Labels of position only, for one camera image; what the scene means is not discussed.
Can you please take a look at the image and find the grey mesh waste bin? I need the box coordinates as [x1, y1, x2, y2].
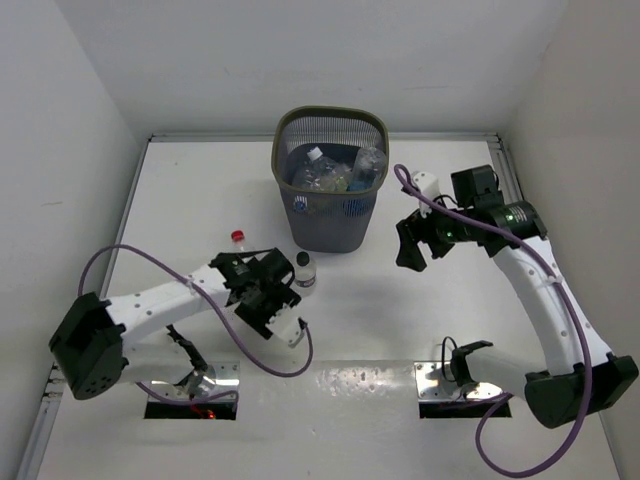
[271, 106, 389, 253]

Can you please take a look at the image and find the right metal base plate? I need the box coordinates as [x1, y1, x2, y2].
[414, 361, 503, 403]

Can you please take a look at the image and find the metal base plate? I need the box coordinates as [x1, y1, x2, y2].
[147, 362, 240, 402]
[414, 361, 503, 403]

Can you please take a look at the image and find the red label water bottle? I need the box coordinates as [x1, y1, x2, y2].
[230, 230, 252, 253]

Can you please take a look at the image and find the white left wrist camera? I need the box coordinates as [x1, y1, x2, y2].
[267, 306, 304, 348]

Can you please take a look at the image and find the clear bottle blue cap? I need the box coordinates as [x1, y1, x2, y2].
[291, 167, 317, 191]
[307, 147, 352, 193]

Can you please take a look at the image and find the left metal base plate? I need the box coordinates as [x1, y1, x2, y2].
[147, 362, 240, 402]

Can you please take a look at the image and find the blue label water bottle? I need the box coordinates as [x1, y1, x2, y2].
[292, 195, 313, 215]

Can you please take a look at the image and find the small black cap bottle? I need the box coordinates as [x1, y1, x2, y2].
[292, 251, 317, 297]

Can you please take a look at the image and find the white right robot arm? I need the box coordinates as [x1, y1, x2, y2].
[394, 164, 639, 429]

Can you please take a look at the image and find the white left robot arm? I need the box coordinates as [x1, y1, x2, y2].
[49, 248, 310, 400]

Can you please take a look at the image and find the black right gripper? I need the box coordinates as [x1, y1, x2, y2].
[396, 191, 473, 270]

